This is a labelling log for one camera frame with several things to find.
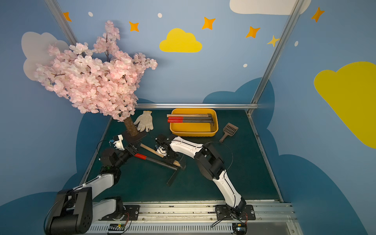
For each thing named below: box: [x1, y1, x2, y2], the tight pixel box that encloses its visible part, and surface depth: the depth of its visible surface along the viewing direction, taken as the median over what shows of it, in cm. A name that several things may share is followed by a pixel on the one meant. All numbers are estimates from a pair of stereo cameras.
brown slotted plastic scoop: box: [218, 122, 239, 143], surface depth 113 cm
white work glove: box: [133, 110, 154, 133], surface depth 117 cm
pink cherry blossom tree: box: [34, 20, 159, 136], surface depth 63 cm
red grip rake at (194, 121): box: [167, 119, 215, 132], surface depth 109 cm
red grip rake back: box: [167, 116, 215, 130], surface depth 110 cm
